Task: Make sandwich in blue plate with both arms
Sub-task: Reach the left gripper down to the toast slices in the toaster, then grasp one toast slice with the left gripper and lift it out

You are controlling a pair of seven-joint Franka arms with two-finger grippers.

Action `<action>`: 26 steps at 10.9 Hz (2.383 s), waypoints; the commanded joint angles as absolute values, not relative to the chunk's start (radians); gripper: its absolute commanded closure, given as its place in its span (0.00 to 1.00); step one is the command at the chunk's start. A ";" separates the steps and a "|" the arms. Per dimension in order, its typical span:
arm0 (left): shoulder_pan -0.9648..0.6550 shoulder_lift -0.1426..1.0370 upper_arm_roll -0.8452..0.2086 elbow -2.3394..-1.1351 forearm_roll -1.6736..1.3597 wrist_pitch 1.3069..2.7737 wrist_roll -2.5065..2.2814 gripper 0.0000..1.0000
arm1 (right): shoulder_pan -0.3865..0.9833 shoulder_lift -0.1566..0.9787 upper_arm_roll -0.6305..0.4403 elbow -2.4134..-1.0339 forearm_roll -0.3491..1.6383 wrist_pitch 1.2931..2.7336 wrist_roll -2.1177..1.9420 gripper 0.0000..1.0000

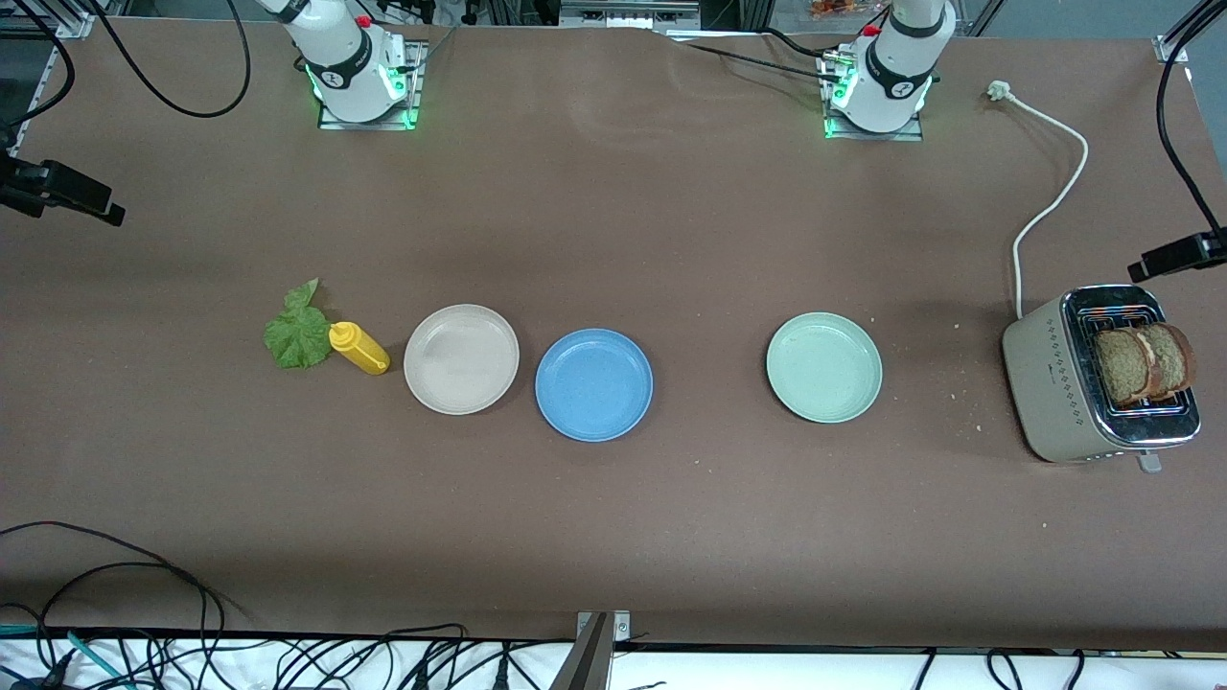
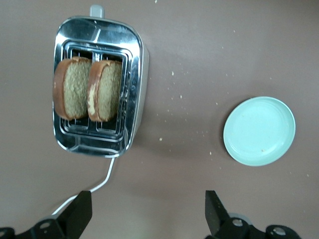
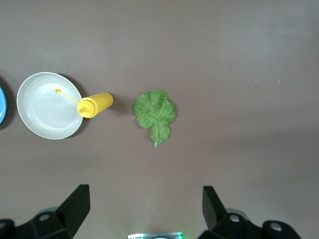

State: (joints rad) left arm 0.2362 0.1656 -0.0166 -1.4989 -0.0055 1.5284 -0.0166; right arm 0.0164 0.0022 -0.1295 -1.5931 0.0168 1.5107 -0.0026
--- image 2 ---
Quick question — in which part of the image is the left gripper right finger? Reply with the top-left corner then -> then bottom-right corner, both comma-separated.
204,190 -> 304,239

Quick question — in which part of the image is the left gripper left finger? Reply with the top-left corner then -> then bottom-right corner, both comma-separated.
0,190 -> 93,239

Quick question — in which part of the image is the brown bread slice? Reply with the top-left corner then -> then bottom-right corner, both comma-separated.
52,56 -> 93,121
87,59 -> 123,122

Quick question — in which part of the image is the mint green round plate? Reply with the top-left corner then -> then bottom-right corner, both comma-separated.
223,96 -> 297,167

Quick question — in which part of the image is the brown table cover sheet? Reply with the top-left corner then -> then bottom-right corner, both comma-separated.
0,0 -> 319,239

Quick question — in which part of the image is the beige chrome toaster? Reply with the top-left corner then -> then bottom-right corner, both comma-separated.
52,4 -> 150,159

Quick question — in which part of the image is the white toaster power cord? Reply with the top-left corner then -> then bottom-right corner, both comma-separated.
51,157 -> 116,216

